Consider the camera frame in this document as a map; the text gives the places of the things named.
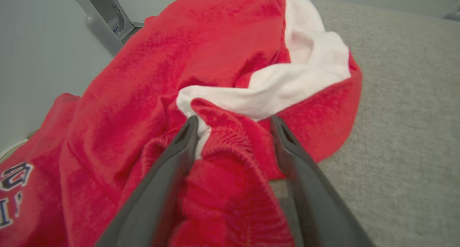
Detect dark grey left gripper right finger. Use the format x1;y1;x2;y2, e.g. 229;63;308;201
270;115;374;247

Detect red shorts white stripes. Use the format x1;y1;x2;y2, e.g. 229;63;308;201
0;0;363;247

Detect grey metal wall post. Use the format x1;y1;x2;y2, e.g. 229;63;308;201
66;0;145;56

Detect grey fabric sofa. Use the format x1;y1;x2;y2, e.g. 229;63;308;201
269;0;460;247

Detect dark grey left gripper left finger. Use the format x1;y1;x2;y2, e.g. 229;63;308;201
95;115;199;247

